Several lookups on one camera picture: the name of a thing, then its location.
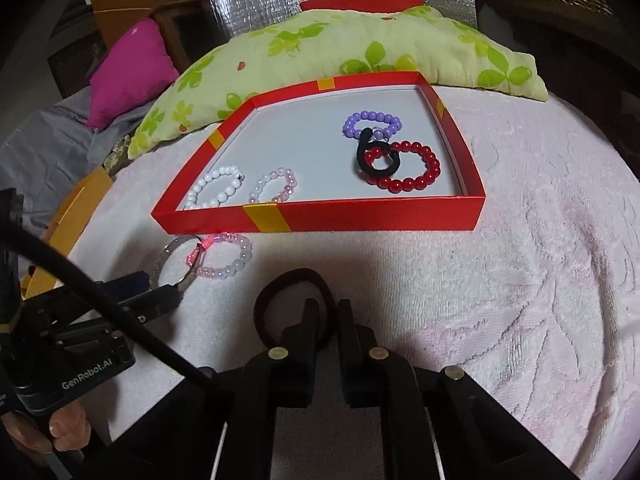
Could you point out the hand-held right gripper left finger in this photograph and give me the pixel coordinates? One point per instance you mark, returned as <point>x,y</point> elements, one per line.
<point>304,325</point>

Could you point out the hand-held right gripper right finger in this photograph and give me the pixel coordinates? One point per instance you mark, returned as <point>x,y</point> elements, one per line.
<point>350,330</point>

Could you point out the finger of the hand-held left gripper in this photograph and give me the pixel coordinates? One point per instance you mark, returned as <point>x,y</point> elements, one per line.
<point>160,300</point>
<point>127,282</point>

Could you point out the silver metal bangle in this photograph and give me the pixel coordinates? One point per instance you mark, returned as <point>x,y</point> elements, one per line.
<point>162,256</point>

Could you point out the red cardboard box tray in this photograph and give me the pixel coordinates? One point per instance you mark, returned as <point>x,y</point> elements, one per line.
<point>350,215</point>

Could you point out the person's left hand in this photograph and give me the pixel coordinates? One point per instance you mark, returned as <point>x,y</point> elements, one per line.
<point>67,425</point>

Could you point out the orange cardboard box tray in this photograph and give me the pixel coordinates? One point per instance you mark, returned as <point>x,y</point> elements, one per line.
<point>75,205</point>

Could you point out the patterned cloth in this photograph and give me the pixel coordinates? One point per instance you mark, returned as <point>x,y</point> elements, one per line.
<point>115,152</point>

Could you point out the grey blanket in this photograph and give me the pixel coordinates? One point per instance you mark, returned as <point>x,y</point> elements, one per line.
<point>45,160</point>

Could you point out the magenta cushion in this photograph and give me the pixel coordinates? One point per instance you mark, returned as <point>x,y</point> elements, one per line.
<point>132,72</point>

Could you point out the green floral pillow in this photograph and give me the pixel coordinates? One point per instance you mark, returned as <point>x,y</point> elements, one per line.
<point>325,55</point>

